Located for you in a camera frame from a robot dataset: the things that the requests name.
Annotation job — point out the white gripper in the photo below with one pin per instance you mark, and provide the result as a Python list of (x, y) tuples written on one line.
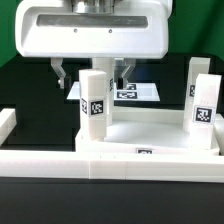
[(120, 29)]

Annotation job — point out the white desk top tray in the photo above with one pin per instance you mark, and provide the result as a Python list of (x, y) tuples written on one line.
[(144, 130)]

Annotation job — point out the printed marker sheet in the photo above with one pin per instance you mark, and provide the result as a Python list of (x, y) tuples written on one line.
[(137, 92)]

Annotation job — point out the white U-shaped fence frame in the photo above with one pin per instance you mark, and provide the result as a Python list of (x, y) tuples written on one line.
[(121, 166)]

